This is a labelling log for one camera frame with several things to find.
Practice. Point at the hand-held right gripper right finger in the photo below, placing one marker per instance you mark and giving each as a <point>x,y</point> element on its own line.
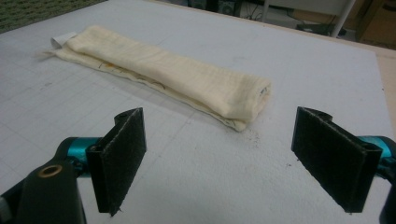
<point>334,158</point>

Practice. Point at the cream cloth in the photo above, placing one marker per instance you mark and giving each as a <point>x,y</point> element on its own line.
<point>174,74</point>

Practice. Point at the white metal stand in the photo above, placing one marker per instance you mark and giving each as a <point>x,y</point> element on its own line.
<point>337,15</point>

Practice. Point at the brown cardboard box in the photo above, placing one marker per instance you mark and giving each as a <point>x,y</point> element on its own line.
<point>378,21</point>

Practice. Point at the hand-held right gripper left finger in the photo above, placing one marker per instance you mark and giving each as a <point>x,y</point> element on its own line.
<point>120,161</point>

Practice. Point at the green woven mat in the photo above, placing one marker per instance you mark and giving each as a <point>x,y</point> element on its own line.
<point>34,11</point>

